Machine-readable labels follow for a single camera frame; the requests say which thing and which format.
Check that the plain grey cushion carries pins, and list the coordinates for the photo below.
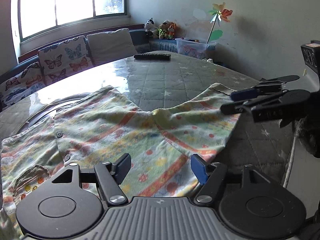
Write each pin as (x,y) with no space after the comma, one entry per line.
(110,46)

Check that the blue sofa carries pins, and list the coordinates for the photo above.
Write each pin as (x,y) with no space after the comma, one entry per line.
(142,38)

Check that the long butterfly print cushion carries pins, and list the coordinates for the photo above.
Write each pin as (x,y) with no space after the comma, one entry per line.
(17,85)

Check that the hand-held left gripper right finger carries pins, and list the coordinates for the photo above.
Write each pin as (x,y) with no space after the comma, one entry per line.
(198,168)

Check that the clear plastic storage box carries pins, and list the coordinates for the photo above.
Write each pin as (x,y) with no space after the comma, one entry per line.
(192,48)

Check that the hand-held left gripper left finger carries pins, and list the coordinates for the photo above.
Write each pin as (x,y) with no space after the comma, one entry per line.
(123,165)

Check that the orange fox plush toy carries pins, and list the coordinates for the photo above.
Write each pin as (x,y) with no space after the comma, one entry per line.
(172,31)

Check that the black and white plush toy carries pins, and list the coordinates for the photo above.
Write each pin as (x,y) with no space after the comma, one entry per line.
(150,27)

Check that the patterned yellow green garment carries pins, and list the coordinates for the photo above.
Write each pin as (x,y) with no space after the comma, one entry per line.
(120,130)

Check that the window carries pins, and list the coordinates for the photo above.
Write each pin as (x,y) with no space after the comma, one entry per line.
(70,0)

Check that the black remote control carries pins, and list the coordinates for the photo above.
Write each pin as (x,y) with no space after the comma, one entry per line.
(152,56)

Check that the colourful pinwheel toy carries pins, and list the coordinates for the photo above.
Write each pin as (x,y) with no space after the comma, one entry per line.
(221,13)

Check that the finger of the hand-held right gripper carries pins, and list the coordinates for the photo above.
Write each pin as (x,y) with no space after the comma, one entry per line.
(243,95)
(275,107)

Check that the square butterfly print cushion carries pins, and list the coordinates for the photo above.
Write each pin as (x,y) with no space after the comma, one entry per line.
(65,57)

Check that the round black induction cooktop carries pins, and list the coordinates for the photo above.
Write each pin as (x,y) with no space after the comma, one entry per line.
(41,116)

